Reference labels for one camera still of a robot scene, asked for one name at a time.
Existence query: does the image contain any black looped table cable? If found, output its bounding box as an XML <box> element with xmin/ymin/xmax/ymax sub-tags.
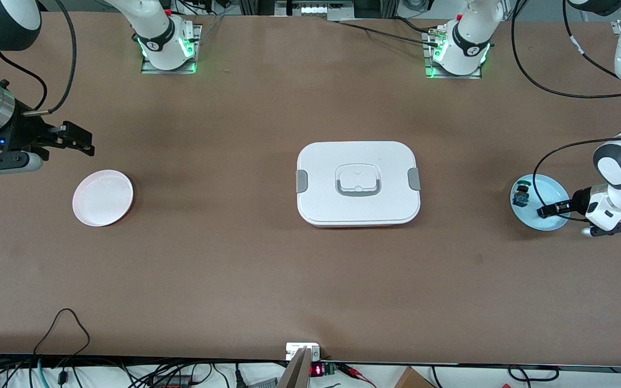
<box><xmin>33</xmin><ymin>308</ymin><xmax>91</xmax><ymax>356</ymax></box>

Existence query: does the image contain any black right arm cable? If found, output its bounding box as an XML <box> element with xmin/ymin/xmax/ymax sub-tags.
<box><xmin>0</xmin><ymin>0</ymin><xmax>78</xmax><ymax>115</ymax></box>

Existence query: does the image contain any grey metal bar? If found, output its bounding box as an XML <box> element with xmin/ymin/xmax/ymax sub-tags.
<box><xmin>278</xmin><ymin>348</ymin><xmax>312</xmax><ymax>388</ymax></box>

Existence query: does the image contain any green push-button switch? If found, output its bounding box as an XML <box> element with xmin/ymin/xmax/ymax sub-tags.
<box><xmin>512</xmin><ymin>183</ymin><xmax>532</xmax><ymax>209</ymax></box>

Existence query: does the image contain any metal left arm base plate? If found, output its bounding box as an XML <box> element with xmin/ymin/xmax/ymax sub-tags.
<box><xmin>423</xmin><ymin>30</ymin><xmax>484</xmax><ymax>80</ymax></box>

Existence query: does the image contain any light blue round plate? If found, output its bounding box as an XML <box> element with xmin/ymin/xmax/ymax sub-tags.
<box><xmin>510</xmin><ymin>174</ymin><xmax>571</xmax><ymax>232</ymax></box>

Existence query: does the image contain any white lidded lunch box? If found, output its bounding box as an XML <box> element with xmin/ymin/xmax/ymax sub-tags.
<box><xmin>296</xmin><ymin>141</ymin><xmax>422</xmax><ymax>228</ymax></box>

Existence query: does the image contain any red clip lead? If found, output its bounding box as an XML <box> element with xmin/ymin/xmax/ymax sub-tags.
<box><xmin>337</xmin><ymin>363</ymin><xmax>377</xmax><ymax>388</ymax></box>

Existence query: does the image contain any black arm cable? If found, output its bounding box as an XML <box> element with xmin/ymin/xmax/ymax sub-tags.
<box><xmin>511</xmin><ymin>0</ymin><xmax>621</xmax><ymax>223</ymax></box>
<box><xmin>0</xmin><ymin>0</ymin><xmax>78</xmax><ymax>115</ymax></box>

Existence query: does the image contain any teal cable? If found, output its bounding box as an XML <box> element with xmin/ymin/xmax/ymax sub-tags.
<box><xmin>29</xmin><ymin>358</ymin><xmax>47</xmax><ymax>388</ymax></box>

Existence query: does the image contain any black floor cable loop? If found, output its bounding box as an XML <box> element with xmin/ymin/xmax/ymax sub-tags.
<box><xmin>507</xmin><ymin>365</ymin><xmax>560</xmax><ymax>383</ymax></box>

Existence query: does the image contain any black cable to base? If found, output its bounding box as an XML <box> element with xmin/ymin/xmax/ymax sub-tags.
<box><xmin>332</xmin><ymin>19</ymin><xmax>441</xmax><ymax>48</ymax></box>

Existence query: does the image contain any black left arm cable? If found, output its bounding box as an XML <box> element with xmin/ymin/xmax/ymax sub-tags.
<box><xmin>511</xmin><ymin>0</ymin><xmax>621</xmax><ymax>223</ymax></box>

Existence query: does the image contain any pink round plate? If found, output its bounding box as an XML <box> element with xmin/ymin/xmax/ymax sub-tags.
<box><xmin>72</xmin><ymin>170</ymin><xmax>134</xmax><ymax>227</ymax></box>

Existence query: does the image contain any brown cardboard box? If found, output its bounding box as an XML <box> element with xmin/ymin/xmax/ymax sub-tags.
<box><xmin>394</xmin><ymin>366</ymin><xmax>436</xmax><ymax>388</ymax></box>

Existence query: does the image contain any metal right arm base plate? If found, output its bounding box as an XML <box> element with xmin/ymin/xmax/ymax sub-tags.
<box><xmin>141</xmin><ymin>24</ymin><xmax>202</xmax><ymax>74</ymax></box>

